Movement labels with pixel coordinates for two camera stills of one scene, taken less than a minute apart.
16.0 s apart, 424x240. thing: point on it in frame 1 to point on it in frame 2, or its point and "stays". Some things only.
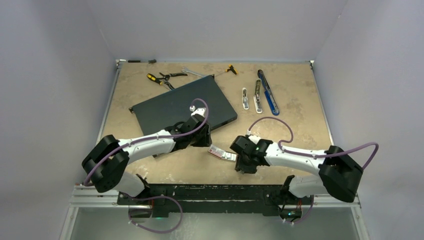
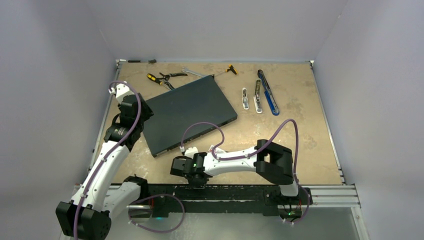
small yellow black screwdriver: x=232 y=68 stays
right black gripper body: x=243 y=164 to x=195 y=183
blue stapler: x=266 y=86 stays
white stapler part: x=245 y=101 stays
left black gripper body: x=201 y=139 to x=147 y=113
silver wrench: x=185 y=69 stays
